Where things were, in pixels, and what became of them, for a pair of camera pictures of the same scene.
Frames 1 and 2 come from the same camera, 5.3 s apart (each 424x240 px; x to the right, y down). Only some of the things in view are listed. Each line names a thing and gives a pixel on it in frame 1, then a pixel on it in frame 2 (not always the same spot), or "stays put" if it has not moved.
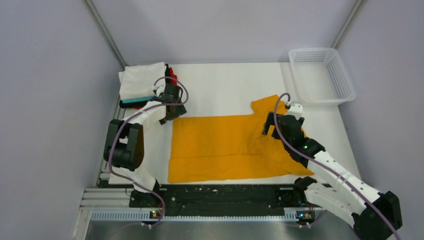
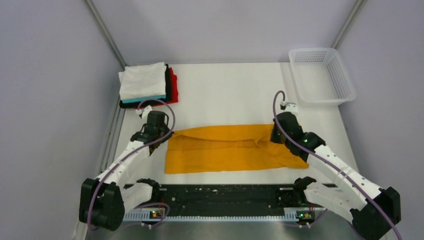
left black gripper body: (179, 110) to (164, 131)
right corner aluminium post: (354, 11) stays put
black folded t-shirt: (140, 103) stays put
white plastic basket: (320, 76) stays put
